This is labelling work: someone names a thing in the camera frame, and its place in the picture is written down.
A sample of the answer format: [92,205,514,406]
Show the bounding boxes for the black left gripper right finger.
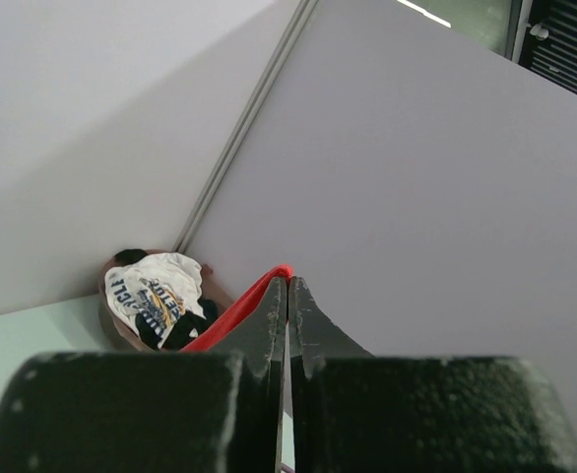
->
[288,277,577,472]

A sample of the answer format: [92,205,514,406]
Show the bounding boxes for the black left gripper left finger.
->
[0,278,288,472]

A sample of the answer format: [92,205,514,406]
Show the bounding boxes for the red tank top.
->
[180,264,293,353]

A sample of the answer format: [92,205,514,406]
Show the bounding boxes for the white printed tank top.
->
[103,251,206,349]

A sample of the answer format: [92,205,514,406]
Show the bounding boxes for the brown translucent laundry basket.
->
[96,245,238,352]

